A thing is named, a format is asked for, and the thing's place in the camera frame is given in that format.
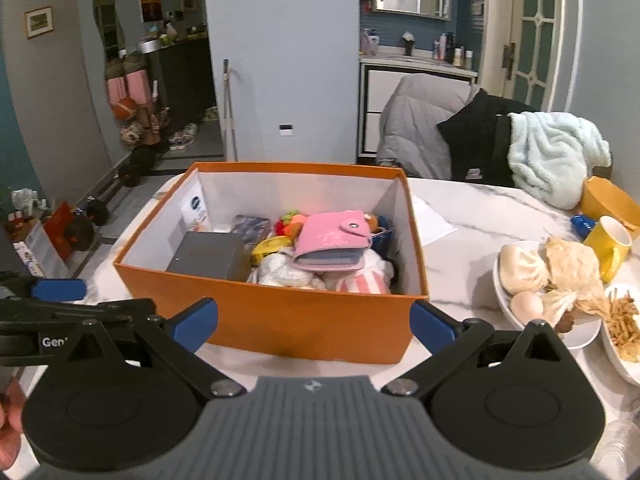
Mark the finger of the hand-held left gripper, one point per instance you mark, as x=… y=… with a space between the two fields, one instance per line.
x=55 y=289
x=75 y=310

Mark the dark blue packet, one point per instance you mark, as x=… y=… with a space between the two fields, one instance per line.
x=247 y=225

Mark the yellow bowl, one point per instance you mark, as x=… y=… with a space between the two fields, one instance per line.
x=607 y=197

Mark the black dumbbell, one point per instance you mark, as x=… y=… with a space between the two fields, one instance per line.
x=97 y=210
x=77 y=232

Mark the small jar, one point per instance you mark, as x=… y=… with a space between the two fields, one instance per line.
x=469 y=58

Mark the dark orange wall picture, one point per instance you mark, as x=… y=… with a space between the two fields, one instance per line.
x=150 y=5

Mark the flatbread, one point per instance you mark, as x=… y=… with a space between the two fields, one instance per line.
x=572 y=265

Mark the cream bottle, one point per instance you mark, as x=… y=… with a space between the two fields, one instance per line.
x=459 y=55

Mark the pink wallet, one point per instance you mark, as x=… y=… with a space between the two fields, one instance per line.
x=332 y=237

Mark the pair of slippers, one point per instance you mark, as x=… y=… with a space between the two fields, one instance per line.
x=210 y=114

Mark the white knitted item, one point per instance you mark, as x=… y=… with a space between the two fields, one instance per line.
x=285 y=272

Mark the black bottle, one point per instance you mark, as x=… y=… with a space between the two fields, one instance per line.
x=450 y=46

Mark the black kettlebells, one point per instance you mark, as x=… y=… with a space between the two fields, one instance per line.
x=135 y=167

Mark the crochet orange fruit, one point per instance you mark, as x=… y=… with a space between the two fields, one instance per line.
x=299 y=222

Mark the shredded potato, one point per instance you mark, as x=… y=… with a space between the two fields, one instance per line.
x=624 y=320

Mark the white plush hamster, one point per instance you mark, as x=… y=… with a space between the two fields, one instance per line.
x=376 y=262

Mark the white bottle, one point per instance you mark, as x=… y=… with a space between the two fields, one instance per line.
x=442 y=47

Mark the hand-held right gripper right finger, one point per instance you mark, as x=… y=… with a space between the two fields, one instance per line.
x=430 y=327

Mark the glass panel door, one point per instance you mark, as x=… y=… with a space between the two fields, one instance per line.
x=535 y=35

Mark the dumpling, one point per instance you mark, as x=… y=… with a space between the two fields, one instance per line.
x=560 y=302

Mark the person's left hand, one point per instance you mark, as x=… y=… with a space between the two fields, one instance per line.
x=10 y=420

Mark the blue plush toy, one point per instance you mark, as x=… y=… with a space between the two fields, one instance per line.
x=383 y=235

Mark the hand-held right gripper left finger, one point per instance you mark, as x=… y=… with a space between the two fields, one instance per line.
x=192 y=327

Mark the white dish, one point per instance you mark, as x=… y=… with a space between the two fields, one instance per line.
x=620 y=360

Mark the white paper sheet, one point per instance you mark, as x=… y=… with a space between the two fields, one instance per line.
x=430 y=220

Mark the red and white boxes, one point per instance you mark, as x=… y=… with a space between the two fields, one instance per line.
x=55 y=237

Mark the crochet red strawberry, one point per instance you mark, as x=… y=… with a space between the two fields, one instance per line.
x=282 y=228

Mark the silver round tray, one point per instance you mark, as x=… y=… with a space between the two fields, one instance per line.
x=150 y=45

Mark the white drawer cabinet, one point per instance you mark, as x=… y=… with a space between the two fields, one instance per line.
x=400 y=105

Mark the yellow mug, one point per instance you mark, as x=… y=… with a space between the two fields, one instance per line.
x=607 y=242

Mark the dark cabinet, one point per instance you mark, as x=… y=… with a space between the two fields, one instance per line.
x=185 y=75

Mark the light blue fleece blanket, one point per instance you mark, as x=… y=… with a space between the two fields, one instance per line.
x=555 y=155

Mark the grey puffer jacket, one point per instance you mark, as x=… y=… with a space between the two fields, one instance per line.
x=420 y=120

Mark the framed landscape picture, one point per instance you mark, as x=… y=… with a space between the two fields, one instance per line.
x=39 y=21

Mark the wall socket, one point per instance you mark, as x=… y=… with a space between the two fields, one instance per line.
x=286 y=129

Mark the pink bags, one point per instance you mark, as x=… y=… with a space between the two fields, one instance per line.
x=127 y=85

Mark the steamed bun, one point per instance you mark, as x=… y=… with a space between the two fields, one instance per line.
x=522 y=265

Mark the small square cardboard box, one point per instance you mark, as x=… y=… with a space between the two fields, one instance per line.
x=210 y=257

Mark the pink striped pouch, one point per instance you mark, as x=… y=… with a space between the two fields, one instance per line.
x=360 y=284

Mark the egg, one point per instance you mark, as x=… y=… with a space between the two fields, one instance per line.
x=526 y=306

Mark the pair of sneakers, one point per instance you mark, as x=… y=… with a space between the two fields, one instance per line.
x=182 y=137

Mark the black jacket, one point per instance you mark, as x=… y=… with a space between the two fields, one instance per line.
x=480 y=135

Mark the basketball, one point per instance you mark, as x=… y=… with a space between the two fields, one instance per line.
x=125 y=108

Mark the orange cardboard box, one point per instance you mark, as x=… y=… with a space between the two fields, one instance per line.
x=320 y=320

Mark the blue bottle cap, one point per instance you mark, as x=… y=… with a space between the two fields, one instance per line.
x=582 y=225

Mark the white plate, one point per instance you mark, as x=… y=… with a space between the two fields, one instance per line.
x=585 y=334

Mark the brown meatball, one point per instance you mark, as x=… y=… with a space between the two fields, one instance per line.
x=565 y=323

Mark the yellow toy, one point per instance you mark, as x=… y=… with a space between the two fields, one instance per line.
x=270 y=247

